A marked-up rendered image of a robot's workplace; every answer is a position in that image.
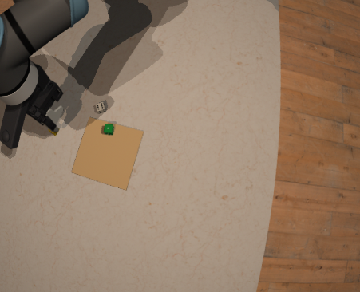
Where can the green die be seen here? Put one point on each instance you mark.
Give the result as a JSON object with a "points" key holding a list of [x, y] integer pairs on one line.
{"points": [[108, 129]]}

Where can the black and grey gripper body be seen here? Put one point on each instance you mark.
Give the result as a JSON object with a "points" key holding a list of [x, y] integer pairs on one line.
{"points": [[42, 95]]}

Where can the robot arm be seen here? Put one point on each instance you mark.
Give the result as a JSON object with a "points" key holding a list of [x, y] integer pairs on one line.
{"points": [[25, 27]]}

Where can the orange flat mat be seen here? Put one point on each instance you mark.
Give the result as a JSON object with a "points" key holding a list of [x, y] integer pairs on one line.
{"points": [[107, 159]]}

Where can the white die with black pips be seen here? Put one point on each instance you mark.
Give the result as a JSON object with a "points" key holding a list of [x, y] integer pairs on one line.
{"points": [[100, 107]]}

